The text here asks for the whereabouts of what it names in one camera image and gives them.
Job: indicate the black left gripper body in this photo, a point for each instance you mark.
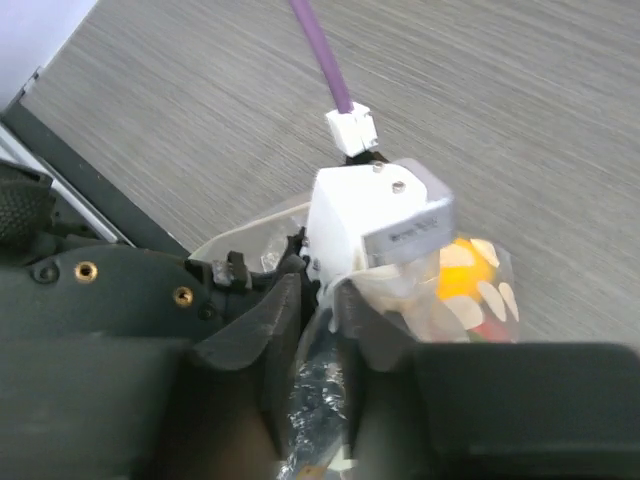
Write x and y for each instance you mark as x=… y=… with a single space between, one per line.
x=260 y=270

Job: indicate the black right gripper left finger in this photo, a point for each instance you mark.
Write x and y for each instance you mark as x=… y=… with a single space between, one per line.
x=100 y=408

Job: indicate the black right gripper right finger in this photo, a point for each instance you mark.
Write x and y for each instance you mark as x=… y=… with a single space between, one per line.
x=483 y=410

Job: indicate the clear zip top bag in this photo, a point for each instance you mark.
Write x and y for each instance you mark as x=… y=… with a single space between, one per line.
x=316 y=449

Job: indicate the yellow fake lemon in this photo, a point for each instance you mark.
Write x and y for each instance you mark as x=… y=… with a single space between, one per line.
x=464 y=264

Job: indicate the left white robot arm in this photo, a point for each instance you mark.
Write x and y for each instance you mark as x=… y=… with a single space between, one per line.
x=58 y=279

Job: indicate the grey aluminium corner rail left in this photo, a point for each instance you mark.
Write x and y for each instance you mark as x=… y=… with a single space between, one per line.
x=13 y=151

